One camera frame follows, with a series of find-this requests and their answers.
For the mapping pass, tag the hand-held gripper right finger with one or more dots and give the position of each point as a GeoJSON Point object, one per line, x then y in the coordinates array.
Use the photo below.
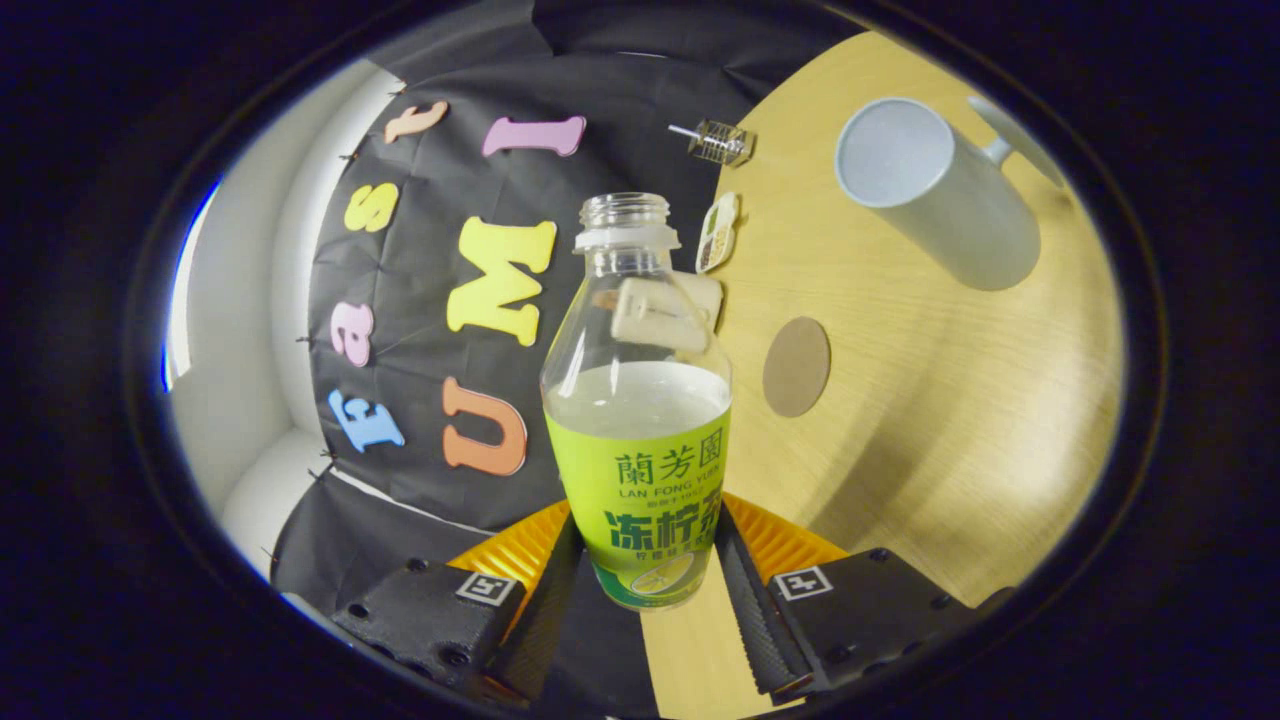
{"type": "Point", "coordinates": [750, 610]}

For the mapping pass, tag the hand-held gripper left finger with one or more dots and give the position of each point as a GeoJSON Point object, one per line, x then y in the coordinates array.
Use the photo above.
{"type": "Point", "coordinates": [545, 620]}

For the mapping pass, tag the green label juice bottle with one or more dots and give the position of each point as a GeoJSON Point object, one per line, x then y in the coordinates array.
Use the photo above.
{"type": "Point", "coordinates": [640, 480]}

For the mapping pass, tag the round brown coaster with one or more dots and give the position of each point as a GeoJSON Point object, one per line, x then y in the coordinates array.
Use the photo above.
{"type": "Point", "coordinates": [797, 366]}

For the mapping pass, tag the pale grey cup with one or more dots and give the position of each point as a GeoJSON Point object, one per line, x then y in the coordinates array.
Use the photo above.
{"type": "Point", "coordinates": [960, 220]}

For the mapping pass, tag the wooden table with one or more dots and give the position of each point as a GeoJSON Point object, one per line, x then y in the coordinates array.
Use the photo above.
{"type": "Point", "coordinates": [950, 420]}

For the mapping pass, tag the white toaster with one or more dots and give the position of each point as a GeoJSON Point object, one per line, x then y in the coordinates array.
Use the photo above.
{"type": "Point", "coordinates": [708, 295]}

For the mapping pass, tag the white divided snack tray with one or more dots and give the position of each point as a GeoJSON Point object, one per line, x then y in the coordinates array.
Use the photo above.
{"type": "Point", "coordinates": [718, 235]}

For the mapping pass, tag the white straw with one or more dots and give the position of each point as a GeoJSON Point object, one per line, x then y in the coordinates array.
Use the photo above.
{"type": "Point", "coordinates": [682, 130]}

